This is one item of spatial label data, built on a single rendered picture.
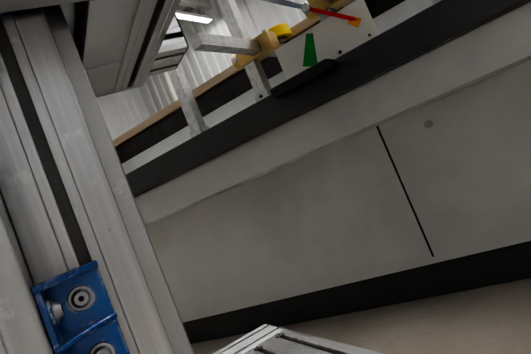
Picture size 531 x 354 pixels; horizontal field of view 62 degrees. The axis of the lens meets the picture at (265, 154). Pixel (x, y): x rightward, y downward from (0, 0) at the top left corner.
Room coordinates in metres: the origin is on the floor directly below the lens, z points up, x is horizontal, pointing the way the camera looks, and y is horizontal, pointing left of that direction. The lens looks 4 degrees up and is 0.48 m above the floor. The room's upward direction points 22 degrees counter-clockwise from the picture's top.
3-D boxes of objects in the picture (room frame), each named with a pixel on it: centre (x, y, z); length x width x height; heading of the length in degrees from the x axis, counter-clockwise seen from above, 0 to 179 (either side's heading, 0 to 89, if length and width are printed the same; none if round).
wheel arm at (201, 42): (1.14, -0.07, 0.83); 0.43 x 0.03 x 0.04; 148
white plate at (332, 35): (1.07, -0.24, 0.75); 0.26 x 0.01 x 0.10; 58
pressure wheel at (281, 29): (1.31, -0.17, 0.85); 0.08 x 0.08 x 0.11
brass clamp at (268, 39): (1.20, -0.08, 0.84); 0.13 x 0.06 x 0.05; 58
